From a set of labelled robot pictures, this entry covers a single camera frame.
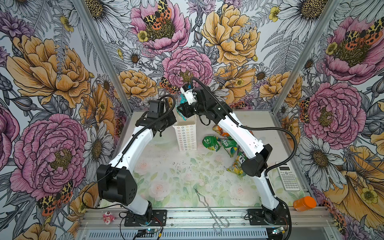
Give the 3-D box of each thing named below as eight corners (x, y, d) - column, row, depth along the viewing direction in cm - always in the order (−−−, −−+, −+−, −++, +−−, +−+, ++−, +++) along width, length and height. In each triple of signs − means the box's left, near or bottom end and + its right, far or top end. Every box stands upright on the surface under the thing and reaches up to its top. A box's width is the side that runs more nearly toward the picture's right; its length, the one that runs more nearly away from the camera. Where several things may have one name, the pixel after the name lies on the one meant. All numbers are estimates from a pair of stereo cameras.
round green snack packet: (201, 145, 101) (201, 141, 97) (207, 137, 105) (207, 132, 102) (216, 153, 97) (217, 149, 94) (221, 144, 102) (222, 140, 98)
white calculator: (285, 190, 85) (286, 189, 83) (276, 166, 94) (277, 164, 93) (299, 190, 85) (301, 189, 83) (288, 166, 94) (290, 164, 93)
